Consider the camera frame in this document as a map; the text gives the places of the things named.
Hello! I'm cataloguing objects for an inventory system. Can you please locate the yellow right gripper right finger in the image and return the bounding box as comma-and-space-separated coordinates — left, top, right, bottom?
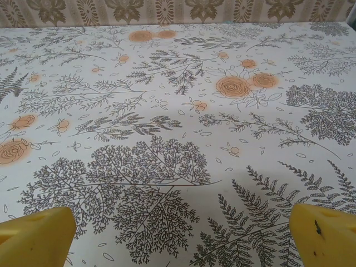
289, 203, 356, 267

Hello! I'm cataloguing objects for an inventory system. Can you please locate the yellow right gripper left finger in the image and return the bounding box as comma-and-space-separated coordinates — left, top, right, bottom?
0, 206, 76, 267

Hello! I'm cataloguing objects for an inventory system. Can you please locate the floral print tablecloth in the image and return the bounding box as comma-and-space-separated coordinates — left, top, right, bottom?
0, 22, 356, 267

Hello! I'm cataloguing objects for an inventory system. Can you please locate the aluminium frame post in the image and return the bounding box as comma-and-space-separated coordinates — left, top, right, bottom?
345, 0, 356, 28

